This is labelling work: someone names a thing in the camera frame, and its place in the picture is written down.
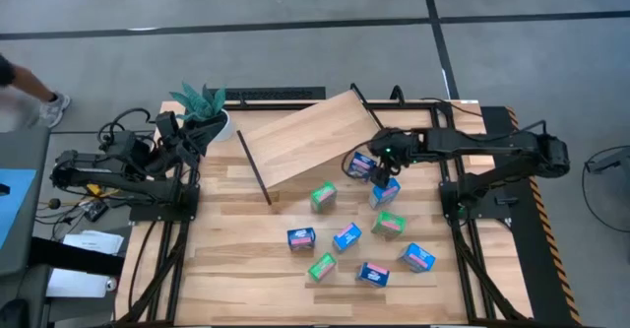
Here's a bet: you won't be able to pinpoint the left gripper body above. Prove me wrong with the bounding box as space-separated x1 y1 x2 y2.
169 120 204 166

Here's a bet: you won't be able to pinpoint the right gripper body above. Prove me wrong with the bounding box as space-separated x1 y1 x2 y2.
374 154 403 177

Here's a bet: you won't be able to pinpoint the light blue Rice Krispies box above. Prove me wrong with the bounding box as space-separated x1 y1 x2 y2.
368 177 403 210
398 242 437 274
332 222 363 253

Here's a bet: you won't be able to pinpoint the dark blue Frosted Flakes box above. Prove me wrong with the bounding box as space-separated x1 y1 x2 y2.
355 261 391 289
286 227 317 252
346 151 378 184

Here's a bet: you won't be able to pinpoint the green Apple Jacks box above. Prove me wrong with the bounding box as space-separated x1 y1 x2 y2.
370 210 408 240
309 180 339 214
307 252 339 284

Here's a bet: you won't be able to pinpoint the wooden shelf with black legs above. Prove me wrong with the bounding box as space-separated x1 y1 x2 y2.
235 82 390 206

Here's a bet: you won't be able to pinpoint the white plant pot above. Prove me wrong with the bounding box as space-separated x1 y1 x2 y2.
209 109 236 143

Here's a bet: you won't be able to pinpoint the green artificial plant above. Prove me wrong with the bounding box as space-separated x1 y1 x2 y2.
169 81 227 123

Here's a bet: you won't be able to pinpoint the black ribbed strip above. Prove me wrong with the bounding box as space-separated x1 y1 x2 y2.
209 86 327 101

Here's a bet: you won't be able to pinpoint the yellow connector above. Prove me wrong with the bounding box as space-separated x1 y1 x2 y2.
86 183 119 199

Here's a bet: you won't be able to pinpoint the small black device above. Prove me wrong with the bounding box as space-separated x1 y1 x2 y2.
83 200 109 223

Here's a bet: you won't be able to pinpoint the white papers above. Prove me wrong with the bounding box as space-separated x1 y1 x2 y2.
45 229 125 299

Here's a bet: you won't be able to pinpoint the person's shoe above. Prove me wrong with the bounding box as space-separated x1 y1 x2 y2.
37 91 72 130

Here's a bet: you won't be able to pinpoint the black bar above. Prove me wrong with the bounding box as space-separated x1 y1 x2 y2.
29 236 124 276

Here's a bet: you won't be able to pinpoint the person's leg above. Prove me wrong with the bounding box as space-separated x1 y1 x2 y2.
0 54 56 103

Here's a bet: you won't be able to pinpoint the blue sheet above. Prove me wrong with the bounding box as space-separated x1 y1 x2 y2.
0 168 38 250

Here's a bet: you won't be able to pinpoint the black round floor stand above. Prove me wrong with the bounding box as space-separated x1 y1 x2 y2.
582 144 630 234

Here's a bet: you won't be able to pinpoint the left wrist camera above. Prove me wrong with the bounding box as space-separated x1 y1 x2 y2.
156 110 179 141

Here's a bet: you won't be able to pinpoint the black metal table frame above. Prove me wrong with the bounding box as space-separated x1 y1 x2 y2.
115 98 536 328

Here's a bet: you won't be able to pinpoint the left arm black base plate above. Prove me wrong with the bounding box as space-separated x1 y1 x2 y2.
128 183 201 223

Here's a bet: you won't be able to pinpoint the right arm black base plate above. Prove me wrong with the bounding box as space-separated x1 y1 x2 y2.
439 179 513 221

